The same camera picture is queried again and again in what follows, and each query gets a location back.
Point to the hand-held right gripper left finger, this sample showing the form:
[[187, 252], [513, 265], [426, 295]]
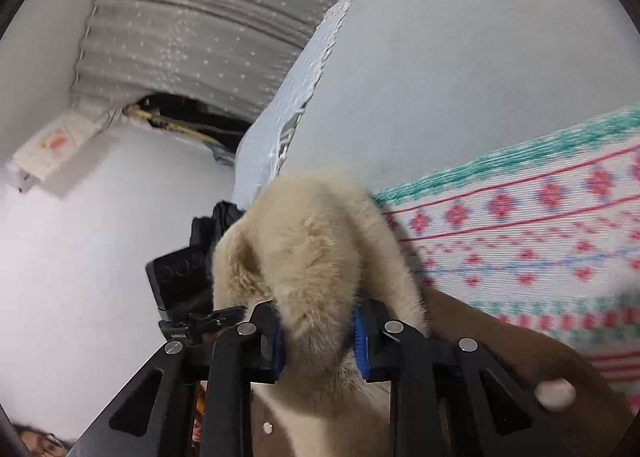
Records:
[[278, 354]]

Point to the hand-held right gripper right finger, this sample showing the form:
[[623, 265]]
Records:
[[360, 347]]

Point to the brown coat with fur trim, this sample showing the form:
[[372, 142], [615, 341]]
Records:
[[310, 247]]

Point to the pale lace-edged cloth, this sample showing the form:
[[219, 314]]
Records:
[[280, 112]]

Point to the red green patterned blanket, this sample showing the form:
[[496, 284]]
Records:
[[525, 237]]

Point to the person's head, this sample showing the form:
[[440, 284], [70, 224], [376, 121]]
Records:
[[42, 442]]

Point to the grey dotted curtain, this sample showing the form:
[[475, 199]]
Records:
[[200, 27]]

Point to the grey bed sheet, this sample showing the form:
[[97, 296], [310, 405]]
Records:
[[450, 62]]

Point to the white wall box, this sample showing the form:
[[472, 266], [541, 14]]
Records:
[[55, 142]]

